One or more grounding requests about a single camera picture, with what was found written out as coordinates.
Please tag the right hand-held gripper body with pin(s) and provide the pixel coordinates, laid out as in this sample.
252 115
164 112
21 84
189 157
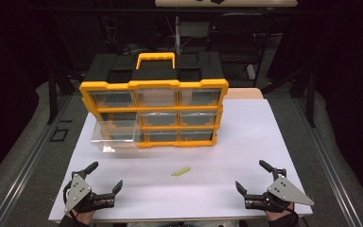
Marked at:
285 190

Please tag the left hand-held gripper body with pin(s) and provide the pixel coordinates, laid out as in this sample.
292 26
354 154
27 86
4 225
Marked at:
78 192

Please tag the clear plastic drawer bin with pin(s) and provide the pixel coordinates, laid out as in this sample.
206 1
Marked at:
116 138

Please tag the small green plastic piece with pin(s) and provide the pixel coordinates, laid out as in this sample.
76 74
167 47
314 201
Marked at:
181 172

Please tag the yellow and black organizer cabinet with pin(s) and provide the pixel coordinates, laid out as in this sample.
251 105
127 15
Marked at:
157 72

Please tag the person's left hand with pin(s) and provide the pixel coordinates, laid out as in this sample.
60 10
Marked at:
84 216

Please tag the person's right hand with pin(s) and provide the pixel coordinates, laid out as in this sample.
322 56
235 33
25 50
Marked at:
279 214

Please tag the light wooden board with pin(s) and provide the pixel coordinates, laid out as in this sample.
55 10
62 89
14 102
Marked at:
244 93

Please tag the grid of clear drawers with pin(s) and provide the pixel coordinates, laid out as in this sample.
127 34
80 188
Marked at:
159 119

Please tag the black folding chair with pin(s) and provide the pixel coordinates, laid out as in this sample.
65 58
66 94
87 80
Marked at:
239 41

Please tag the grey box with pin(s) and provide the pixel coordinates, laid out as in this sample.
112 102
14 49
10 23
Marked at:
194 30

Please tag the metal stand pole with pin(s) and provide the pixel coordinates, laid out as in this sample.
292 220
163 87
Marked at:
177 34

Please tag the pale background table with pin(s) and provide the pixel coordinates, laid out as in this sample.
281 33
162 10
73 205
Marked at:
227 3

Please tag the aluminium rail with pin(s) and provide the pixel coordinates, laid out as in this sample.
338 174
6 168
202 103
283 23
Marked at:
22 167
331 167

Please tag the black frame post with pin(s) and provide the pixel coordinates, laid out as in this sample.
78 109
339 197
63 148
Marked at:
52 94

